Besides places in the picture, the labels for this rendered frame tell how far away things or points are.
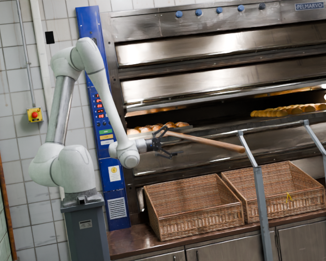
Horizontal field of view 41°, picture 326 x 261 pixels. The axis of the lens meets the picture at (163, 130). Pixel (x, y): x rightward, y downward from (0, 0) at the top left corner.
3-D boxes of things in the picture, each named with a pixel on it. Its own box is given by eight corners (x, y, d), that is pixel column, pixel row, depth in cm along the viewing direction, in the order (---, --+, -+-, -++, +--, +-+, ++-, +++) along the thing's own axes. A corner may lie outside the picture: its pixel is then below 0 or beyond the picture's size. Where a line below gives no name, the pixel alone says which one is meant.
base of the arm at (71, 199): (62, 209, 196) (60, 198, 196) (63, 200, 218) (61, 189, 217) (102, 202, 200) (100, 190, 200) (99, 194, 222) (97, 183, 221)
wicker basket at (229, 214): (147, 223, 310) (142, 185, 308) (221, 208, 320) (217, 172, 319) (159, 243, 262) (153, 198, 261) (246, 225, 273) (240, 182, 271)
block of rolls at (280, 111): (249, 117, 404) (248, 111, 404) (295, 110, 413) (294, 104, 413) (279, 117, 345) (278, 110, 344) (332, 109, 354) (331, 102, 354)
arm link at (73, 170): (79, 193, 199) (72, 146, 198) (53, 193, 210) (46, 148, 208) (103, 185, 212) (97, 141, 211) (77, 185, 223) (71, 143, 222)
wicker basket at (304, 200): (224, 208, 322) (219, 172, 320) (293, 195, 331) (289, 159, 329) (248, 225, 274) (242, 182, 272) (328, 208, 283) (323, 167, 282)
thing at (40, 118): (29, 123, 293) (27, 108, 293) (44, 121, 295) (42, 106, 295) (28, 123, 286) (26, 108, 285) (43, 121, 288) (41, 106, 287)
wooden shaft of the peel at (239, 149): (247, 153, 175) (246, 145, 175) (239, 154, 174) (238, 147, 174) (164, 133, 343) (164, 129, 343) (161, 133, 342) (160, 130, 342)
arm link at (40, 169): (47, 184, 207) (19, 184, 220) (72, 189, 220) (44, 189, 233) (72, 39, 228) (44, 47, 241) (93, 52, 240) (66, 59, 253)
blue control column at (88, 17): (103, 236, 496) (75, 49, 483) (117, 233, 499) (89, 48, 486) (120, 310, 307) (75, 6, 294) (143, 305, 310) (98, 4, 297)
